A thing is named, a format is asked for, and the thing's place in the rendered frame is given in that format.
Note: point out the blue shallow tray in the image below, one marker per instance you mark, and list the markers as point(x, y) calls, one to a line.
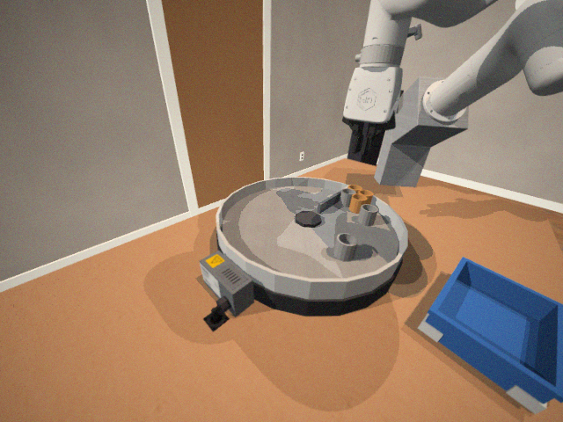
point(522, 323)

